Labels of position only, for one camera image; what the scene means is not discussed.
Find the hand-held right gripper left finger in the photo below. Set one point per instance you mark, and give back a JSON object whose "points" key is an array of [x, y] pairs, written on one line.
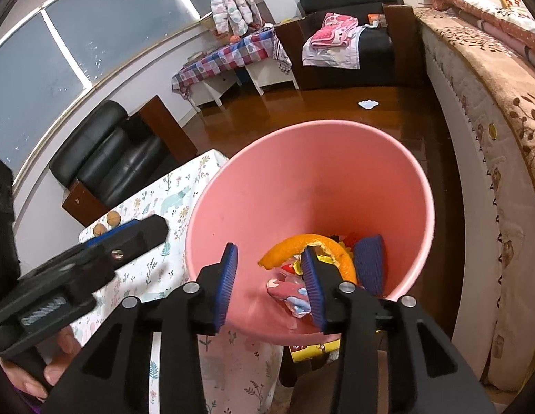
{"points": [[226, 289]]}

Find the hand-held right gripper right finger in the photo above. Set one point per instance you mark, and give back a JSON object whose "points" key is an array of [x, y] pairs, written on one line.
{"points": [[312, 289]]}

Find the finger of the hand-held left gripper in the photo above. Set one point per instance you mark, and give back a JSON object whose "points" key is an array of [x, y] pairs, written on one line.
{"points": [[134, 235]]}

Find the yellow fruit peel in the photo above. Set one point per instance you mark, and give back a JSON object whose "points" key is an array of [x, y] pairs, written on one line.
{"points": [[327, 259]]}

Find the orange peel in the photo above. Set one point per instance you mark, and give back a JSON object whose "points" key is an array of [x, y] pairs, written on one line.
{"points": [[289, 243]]}

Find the blue foam fruit net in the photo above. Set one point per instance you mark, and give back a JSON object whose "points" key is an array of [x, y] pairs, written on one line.
{"points": [[370, 263]]}

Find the red plastic scrap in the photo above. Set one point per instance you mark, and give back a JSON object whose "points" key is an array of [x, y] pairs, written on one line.
{"points": [[352, 238]]}

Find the pink plastic bucket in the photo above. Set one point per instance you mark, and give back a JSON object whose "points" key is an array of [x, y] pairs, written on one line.
{"points": [[315, 168]]}

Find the person's left hand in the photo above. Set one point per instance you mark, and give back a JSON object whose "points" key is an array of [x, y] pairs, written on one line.
{"points": [[65, 343]]}

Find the brown walnut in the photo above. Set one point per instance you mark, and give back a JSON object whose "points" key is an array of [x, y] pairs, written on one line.
{"points": [[113, 218], [99, 230]]}

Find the yellow printed box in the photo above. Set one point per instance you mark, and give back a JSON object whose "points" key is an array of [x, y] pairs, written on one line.
{"points": [[312, 351]]}

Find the white side table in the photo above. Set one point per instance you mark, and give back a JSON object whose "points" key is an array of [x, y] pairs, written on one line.
{"points": [[211, 88], [272, 75]]}

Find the white tissue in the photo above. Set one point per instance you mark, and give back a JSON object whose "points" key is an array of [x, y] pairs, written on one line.
{"points": [[367, 104]]}

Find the plaid covered white table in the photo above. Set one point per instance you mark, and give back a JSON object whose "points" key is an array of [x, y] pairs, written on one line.
{"points": [[224, 58]]}

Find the curved window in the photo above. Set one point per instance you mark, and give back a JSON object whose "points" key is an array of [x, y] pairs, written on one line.
{"points": [[56, 51]]}

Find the bed with brown blanket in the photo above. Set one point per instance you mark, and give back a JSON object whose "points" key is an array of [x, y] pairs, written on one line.
{"points": [[487, 60], [474, 159]]}

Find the white printed cloth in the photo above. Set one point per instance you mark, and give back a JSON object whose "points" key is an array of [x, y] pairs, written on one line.
{"points": [[332, 58]]}

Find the checked hanging towel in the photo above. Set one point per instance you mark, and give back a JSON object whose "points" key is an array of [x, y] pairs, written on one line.
{"points": [[281, 51]]}

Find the pink printed cloth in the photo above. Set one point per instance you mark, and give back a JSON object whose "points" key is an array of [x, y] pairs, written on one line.
{"points": [[334, 30]]}

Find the small orange box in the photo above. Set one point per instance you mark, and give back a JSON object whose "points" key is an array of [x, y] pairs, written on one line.
{"points": [[376, 20]]}

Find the pink rolled mat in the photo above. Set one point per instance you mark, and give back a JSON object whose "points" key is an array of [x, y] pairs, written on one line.
{"points": [[504, 30]]}

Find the orange dotted quilt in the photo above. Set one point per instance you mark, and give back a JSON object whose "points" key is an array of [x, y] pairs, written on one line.
{"points": [[487, 13]]}

